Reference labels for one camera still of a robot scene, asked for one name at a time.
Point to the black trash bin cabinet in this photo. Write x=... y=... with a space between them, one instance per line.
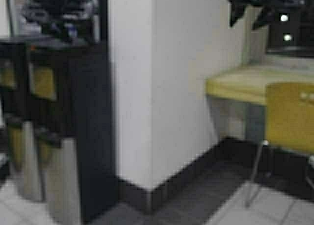
x=71 y=90

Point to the long wooden counter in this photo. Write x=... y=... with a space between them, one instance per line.
x=248 y=83

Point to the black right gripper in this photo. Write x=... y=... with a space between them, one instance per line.
x=268 y=13

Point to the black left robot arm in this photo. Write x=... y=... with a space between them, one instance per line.
x=62 y=19

